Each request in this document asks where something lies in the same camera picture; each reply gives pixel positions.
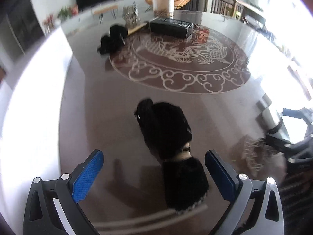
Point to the wooden dining chair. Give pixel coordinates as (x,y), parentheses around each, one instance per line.
(230,8)

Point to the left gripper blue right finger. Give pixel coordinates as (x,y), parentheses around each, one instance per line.
(254,206)

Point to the clear tall canister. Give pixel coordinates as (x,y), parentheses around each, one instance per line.
(163,8)

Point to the green potted plant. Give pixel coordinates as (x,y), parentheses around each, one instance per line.
(65,13)

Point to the black glass cabinet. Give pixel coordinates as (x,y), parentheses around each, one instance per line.
(25,25)

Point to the red flower vase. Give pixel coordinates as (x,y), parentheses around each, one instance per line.
(48,23)

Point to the wooden bench table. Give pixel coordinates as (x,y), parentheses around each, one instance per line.
(112,9)

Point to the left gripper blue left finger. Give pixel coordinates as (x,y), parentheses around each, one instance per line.
(41,216)

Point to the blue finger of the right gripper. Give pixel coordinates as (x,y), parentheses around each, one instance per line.
(298,154)
(304,113)

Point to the black odor bar box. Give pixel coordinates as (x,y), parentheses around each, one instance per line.
(171,27)

